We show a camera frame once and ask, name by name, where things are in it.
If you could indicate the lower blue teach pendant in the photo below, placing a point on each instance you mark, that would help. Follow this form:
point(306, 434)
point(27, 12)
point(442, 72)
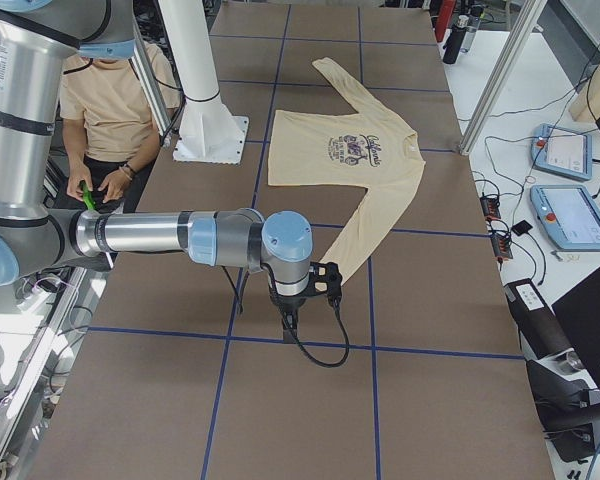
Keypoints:
point(568, 215)

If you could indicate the black water bottle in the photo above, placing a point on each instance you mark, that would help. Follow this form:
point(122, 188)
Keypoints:
point(455, 40)

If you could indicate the black monitor right edge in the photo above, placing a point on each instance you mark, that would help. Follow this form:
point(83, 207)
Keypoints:
point(578, 314)

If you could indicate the brown mat with blue grid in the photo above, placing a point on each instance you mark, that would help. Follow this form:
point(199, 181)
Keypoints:
point(419, 377)

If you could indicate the clear water bottle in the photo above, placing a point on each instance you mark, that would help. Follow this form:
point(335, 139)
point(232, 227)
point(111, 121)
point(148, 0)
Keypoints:
point(474, 20)

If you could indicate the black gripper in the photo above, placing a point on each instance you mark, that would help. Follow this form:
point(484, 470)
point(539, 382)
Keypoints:
point(288, 303)

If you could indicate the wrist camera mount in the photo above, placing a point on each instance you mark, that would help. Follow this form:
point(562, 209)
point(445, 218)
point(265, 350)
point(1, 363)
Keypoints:
point(325, 279)

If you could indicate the green handled tool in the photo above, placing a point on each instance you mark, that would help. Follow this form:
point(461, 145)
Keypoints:
point(87, 197)

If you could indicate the small black square device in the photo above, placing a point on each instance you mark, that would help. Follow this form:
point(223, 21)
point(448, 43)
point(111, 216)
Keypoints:
point(521, 228)

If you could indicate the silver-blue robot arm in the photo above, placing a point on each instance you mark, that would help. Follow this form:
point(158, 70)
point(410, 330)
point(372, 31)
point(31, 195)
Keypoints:
point(36, 37)

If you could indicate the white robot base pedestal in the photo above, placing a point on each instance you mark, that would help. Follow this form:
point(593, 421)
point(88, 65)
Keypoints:
point(208, 132)

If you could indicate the aluminium frame post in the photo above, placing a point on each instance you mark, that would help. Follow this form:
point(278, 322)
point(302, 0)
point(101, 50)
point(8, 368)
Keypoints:
point(512, 49)

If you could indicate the person in beige shirt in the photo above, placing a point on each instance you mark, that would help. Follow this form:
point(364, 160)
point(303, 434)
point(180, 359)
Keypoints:
point(109, 133)

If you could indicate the orange-black power strip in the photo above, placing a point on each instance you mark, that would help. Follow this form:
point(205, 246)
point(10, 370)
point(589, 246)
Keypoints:
point(490, 207)
point(501, 244)

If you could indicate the upper blue teach pendant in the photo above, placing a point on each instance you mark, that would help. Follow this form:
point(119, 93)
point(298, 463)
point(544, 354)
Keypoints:
point(562, 152)

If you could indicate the black machine at table edge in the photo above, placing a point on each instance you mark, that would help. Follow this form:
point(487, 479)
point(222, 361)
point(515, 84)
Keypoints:
point(568, 407)

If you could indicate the cream long-sleeve printed shirt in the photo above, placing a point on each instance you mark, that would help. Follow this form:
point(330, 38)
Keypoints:
point(372, 148)

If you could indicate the upper orange-black power strip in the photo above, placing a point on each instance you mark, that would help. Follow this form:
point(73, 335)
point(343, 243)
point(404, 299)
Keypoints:
point(490, 207)

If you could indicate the lower orange-black power strip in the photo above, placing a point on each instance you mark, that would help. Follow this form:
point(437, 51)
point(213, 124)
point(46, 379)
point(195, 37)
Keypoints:
point(501, 244)

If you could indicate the blue teach pendant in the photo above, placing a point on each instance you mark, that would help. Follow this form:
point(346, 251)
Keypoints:
point(562, 152)
point(568, 215)

